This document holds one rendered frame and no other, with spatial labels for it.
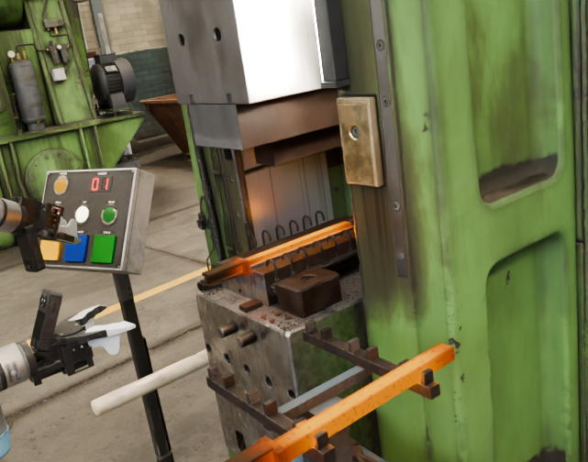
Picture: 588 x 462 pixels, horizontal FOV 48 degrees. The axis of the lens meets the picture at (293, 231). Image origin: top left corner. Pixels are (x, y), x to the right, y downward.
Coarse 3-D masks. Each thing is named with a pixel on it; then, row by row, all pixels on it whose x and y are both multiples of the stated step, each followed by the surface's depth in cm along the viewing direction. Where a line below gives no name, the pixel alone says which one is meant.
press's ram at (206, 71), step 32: (160, 0) 147; (192, 0) 137; (224, 0) 128; (256, 0) 129; (288, 0) 133; (192, 32) 140; (224, 32) 131; (256, 32) 130; (288, 32) 134; (192, 64) 144; (224, 64) 134; (256, 64) 131; (288, 64) 135; (320, 64) 141; (192, 96) 150; (224, 96) 138; (256, 96) 132
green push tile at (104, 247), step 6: (96, 240) 178; (102, 240) 177; (108, 240) 176; (114, 240) 175; (96, 246) 178; (102, 246) 177; (108, 246) 176; (114, 246) 175; (96, 252) 177; (102, 252) 176; (108, 252) 175; (114, 252) 175; (96, 258) 177; (102, 258) 176; (108, 258) 175
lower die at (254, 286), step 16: (288, 240) 167; (320, 240) 161; (352, 240) 161; (240, 256) 164; (304, 256) 154; (320, 256) 155; (256, 272) 148; (272, 272) 147; (288, 272) 150; (240, 288) 156; (256, 288) 150
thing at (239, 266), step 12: (324, 228) 166; (336, 228) 165; (300, 240) 160; (312, 240) 161; (264, 252) 155; (276, 252) 155; (228, 264) 149; (240, 264) 149; (204, 276) 146; (216, 276) 147; (228, 276) 149
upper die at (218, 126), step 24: (288, 96) 143; (312, 96) 147; (336, 96) 151; (192, 120) 151; (216, 120) 143; (240, 120) 136; (264, 120) 140; (288, 120) 144; (312, 120) 148; (336, 120) 152; (216, 144) 146; (240, 144) 138; (264, 144) 141
